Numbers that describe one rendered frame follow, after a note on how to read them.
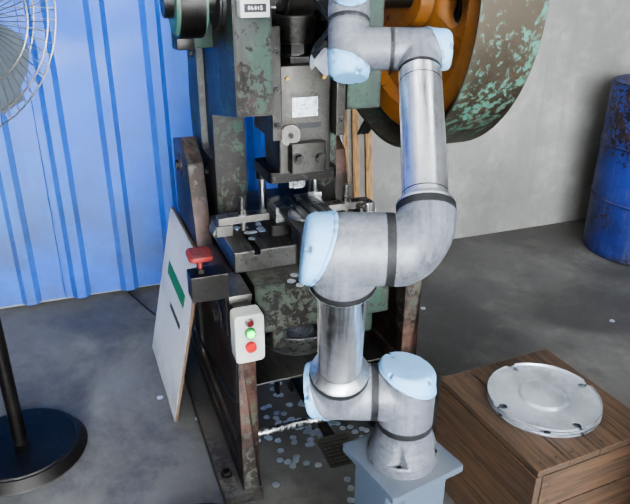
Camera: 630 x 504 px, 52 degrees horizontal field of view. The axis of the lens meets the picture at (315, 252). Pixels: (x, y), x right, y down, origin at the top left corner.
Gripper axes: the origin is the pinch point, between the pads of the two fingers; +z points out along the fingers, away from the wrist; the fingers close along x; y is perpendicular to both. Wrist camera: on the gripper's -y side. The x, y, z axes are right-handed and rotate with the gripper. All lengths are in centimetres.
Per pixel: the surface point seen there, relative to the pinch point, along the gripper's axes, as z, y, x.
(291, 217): 30.3, 23.9, -27.0
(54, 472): 55, 53, -125
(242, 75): 9.1, -9.1, -21.3
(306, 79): 19.7, -4.2, -6.6
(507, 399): 30, 93, -1
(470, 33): 4.7, 9.8, 30.1
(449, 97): 18.0, 18.2, 22.6
